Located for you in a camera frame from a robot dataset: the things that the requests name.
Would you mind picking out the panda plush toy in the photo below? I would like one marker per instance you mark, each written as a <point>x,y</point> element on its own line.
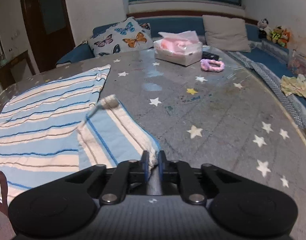
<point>264,29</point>

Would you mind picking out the blue sofa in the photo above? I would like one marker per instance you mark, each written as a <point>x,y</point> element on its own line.
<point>269,61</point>

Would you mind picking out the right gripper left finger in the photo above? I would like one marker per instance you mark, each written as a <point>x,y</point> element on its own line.
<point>145,165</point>

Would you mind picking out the butterfly print pillow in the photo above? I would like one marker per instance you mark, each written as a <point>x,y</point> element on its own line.
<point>122,37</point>

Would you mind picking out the blue white striped sweater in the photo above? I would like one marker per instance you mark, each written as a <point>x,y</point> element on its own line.
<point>64,126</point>

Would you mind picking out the orange fox plush toy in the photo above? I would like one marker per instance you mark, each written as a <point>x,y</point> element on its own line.
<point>284,39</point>

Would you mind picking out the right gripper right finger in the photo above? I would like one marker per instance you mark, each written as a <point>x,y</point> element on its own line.
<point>162,165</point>

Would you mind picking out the dark wooden door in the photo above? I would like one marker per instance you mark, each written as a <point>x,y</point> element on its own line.
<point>49,31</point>

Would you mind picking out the pink tissue pack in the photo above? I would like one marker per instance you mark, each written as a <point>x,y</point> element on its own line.
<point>183,48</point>

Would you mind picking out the beige cushion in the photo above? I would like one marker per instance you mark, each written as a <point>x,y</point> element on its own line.
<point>227,34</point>

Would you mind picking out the black remote control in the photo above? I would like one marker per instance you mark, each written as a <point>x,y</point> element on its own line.
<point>210,56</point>

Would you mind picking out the dark wooden cabinet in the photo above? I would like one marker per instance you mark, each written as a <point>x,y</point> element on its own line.
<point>6,75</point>

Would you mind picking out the pink hair scrunchie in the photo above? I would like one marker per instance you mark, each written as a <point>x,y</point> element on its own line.
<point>208,65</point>

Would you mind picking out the yellow green plush toy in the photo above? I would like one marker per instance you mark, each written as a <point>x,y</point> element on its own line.
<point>275,34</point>

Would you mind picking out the crumpled yellow cloth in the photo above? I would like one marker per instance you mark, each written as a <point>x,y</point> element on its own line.
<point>294,85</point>

